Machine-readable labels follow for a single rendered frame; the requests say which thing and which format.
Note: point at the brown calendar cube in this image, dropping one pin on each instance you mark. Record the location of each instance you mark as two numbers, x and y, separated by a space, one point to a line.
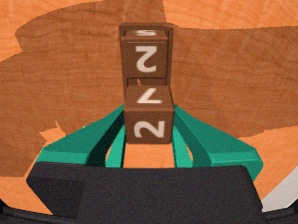
149 115
146 54

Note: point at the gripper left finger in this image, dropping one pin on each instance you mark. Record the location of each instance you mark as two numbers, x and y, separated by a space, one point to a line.
90 144

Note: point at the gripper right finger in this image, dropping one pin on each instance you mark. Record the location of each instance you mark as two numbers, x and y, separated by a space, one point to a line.
209 146

